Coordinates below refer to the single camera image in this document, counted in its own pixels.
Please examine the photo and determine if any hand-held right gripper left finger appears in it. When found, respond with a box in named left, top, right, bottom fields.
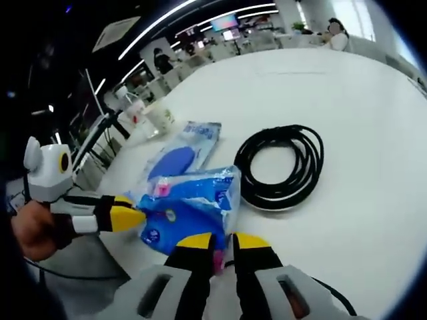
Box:
left=109, top=232, right=217, bottom=320

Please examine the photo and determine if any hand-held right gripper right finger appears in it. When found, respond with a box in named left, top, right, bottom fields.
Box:
left=232, top=233, right=360, bottom=320

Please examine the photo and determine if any blue pad packet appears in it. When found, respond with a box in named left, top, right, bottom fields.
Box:
left=146, top=120, right=223, bottom=187

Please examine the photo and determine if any blue tissue pack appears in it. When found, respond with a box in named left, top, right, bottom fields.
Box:
left=123, top=165, right=243, bottom=277

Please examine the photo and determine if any clear plastic water bottle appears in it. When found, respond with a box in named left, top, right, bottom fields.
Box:
left=115, top=85, right=161, bottom=141

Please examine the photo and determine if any white paper cup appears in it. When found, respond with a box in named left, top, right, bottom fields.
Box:
left=145, top=106, right=176, bottom=134

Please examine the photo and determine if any person's left hand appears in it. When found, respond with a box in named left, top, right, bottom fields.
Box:
left=9, top=199, right=77, bottom=263

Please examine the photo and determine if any black tripod stand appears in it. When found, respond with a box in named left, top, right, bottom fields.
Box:
left=105, top=111, right=131, bottom=139

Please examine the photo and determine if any large dark display screen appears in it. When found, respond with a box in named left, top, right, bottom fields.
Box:
left=71, top=68, right=105, bottom=134

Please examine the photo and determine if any grey mesh chair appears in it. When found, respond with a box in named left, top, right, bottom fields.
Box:
left=36, top=233, right=133, bottom=320

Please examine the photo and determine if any white table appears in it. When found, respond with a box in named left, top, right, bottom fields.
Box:
left=99, top=48, right=427, bottom=320

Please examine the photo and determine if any ceiling air vent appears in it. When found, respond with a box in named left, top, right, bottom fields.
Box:
left=91, top=15, right=141, bottom=53

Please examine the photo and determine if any small monitor on stand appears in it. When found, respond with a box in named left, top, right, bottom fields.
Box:
left=222, top=29, right=242, bottom=54

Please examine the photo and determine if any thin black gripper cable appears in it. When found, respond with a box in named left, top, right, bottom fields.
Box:
left=21, top=169, right=119, bottom=281
left=319, top=282, right=355, bottom=317

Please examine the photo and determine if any colourful wall screen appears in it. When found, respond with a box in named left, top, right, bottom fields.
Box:
left=210, top=15, right=240, bottom=33

